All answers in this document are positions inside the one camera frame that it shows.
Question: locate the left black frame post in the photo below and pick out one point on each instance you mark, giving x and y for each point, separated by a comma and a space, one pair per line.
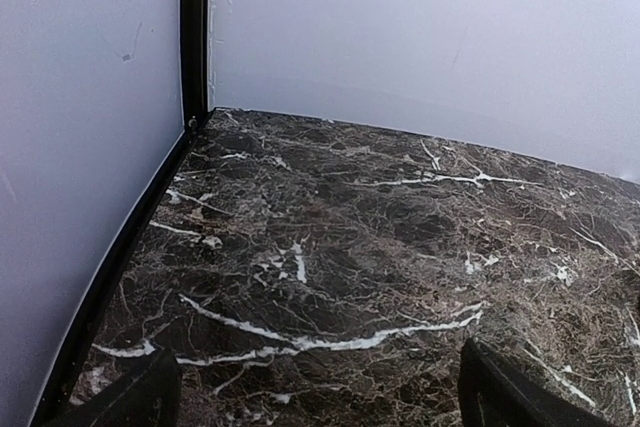
193, 59

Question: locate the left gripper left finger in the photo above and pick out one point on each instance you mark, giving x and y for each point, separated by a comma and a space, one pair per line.
147, 395

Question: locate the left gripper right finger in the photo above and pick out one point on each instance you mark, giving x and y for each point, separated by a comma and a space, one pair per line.
492, 392

